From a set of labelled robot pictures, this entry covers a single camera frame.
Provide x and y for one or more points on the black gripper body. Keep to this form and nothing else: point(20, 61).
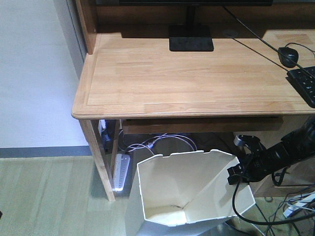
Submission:
point(251, 170)

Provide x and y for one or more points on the white angular trash bin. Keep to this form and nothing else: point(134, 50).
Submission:
point(184, 194)

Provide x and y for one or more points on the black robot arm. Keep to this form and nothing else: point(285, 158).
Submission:
point(294, 147)

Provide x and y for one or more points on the wooden keyboard tray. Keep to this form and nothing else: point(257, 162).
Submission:
point(200, 125)

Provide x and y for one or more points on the white power strip right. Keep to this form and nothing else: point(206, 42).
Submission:
point(298, 203)

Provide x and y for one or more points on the white power strip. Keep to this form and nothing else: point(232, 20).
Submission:
point(122, 162)
point(298, 203)

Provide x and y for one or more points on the black keyboard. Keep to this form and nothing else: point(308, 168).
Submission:
point(303, 81)

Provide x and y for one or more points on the black computer mouse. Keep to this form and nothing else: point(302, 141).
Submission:
point(288, 56)

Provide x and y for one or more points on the black computer monitor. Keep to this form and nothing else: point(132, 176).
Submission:
point(189, 37)

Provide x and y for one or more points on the light wooden desk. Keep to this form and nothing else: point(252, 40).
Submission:
point(130, 73)

